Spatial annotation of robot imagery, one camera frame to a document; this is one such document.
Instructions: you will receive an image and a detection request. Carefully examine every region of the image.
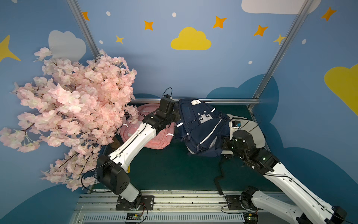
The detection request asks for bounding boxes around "pink backpack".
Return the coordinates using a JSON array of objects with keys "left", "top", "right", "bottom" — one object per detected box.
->
[{"left": 119, "top": 103, "right": 175, "bottom": 150}]

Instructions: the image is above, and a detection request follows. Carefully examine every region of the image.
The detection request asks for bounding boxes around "navy blue backpack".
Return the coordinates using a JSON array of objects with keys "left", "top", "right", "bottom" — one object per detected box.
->
[{"left": 174, "top": 98, "right": 231, "bottom": 196}]

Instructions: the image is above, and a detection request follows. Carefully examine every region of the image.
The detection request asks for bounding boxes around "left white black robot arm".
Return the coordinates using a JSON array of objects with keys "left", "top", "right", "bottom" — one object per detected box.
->
[{"left": 97, "top": 95, "right": 176, "bottom": 203}]

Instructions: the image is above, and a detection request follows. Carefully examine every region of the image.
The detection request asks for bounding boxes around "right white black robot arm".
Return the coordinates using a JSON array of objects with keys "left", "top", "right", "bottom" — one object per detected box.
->
[{"left": 224, "top": 128, "right": 347, "bottom": 224}]

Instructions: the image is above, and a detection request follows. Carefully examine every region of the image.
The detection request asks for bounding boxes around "beige backpack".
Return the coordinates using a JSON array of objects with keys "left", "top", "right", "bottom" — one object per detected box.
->
[{"left": 222, "top": 114, "right": 266, "bottom": 158}]

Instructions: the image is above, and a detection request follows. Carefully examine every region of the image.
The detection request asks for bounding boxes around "rear horizontal aluminium bar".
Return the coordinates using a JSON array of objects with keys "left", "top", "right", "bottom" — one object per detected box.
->
[{"left": 131, "top": 99, "right": 260, "bottom": 105}]

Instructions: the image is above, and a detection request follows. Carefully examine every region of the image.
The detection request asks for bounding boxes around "right green circuit board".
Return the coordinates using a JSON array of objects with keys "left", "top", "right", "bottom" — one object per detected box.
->
[{"left": 243, "top": 212, "right": 258, "bottom": 224}]

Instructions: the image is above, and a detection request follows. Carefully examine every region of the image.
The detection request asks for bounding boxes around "green circuit board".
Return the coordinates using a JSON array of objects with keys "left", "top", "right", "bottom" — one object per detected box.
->
[
  {"left": 125, "top": 213, "right": 143, "bottom": 223},
  {"left": 243, "top": 212, "right": 258, "bottom": 224}
]

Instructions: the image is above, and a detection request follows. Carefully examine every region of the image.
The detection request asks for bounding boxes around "pink cherry blossom tree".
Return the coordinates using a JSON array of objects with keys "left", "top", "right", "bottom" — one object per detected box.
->
[{"left": 1, "top": 48, "right": 138, "bottom": 190}]

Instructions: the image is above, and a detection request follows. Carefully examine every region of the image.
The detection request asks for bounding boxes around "left green circuit board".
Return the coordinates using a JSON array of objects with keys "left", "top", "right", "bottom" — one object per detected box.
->
[{"left": 125, "top": 213, "right": 143, "bottom": 223}]

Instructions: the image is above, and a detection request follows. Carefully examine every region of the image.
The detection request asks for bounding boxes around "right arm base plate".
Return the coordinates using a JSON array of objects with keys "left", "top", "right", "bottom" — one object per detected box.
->
[{"left": 225, "top": 194, "right": 259, "bottom": 211}]

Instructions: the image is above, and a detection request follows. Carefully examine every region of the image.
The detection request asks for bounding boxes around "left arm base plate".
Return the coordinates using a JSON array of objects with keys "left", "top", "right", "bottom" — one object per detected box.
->
[{"left": 115, "top": 195, "right": 155, "bottom": 211}]

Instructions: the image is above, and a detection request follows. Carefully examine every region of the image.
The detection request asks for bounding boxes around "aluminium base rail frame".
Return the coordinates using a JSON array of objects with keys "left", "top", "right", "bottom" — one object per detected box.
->
[{"left": 68, "top": 190, "right": 312, "bottom": 224}]

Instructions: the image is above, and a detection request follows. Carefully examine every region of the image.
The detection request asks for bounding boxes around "left aluminium frame post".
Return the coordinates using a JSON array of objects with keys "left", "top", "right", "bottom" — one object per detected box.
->
[{"left": 67, "top": 0, "right": 99, "bottom": 58}]

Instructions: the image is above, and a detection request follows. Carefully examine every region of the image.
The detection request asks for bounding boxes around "aluminium frame post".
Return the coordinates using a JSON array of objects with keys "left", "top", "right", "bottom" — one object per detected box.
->
[
  {"left": 252, "top": 0, "right": 314, "bottom": 100},
  {"left": 67, "top": 0, "right": 99, "bottom": 58}
]

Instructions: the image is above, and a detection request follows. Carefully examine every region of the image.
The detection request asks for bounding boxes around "right aluminium frame post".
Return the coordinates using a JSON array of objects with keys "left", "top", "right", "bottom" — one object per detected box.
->
[{"left": 252, "top": 0, "right": 314, "bottom": 100}]

